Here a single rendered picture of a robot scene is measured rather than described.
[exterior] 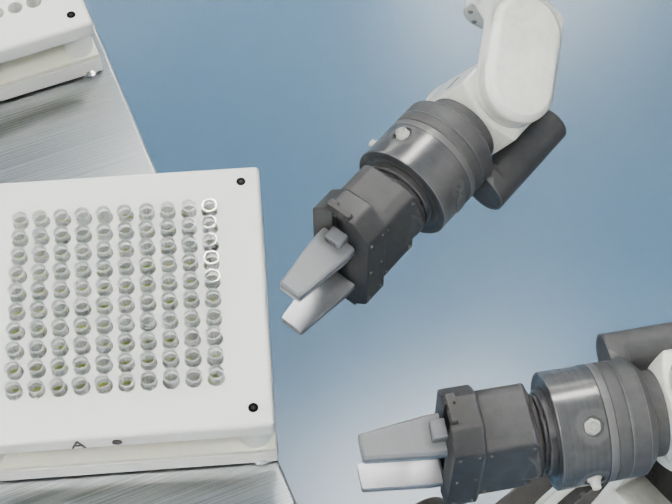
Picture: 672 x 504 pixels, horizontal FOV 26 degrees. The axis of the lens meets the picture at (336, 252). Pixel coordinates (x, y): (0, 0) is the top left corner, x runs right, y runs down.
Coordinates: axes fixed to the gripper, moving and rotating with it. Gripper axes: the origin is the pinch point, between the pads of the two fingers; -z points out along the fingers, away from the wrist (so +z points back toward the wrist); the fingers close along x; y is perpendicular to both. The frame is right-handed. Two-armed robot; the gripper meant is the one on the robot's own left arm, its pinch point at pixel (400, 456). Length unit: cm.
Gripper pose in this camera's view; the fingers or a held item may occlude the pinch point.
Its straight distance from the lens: 107.3
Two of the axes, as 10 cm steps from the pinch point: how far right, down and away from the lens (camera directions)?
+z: 9.8, -1.6, 0.9
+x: 0.0, 5.2, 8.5
